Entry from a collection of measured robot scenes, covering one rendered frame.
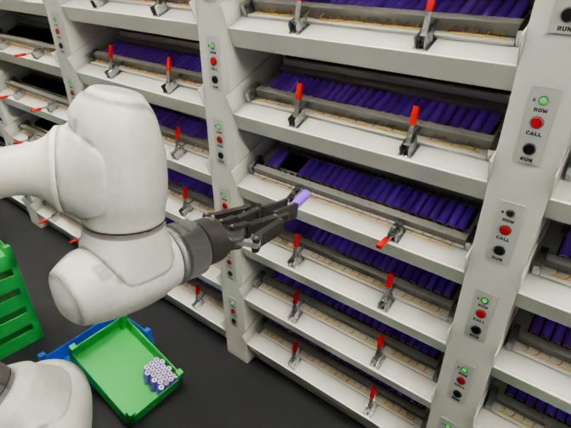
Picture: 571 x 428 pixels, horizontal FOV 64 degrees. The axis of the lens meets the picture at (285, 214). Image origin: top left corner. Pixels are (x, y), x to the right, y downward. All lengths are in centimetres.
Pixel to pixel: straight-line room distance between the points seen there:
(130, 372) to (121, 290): 104
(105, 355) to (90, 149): 118
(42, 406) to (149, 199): 57
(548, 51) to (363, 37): 31
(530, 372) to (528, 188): 40
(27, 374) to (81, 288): 48
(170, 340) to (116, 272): 118
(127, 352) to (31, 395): 67
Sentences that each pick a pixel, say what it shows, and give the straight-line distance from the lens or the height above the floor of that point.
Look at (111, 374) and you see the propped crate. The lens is 162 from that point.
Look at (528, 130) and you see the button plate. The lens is 81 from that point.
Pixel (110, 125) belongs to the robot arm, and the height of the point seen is 106.
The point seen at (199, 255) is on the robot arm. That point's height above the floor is 85.
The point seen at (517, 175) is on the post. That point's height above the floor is 90.
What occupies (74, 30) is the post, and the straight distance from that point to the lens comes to 168.
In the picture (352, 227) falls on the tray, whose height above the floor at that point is 68.
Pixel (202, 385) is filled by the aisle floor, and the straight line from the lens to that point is 159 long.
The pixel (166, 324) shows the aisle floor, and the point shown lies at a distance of 181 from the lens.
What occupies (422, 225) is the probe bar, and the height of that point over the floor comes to 72.
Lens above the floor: 123
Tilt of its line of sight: 31 degrees down
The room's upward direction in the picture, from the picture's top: straight up
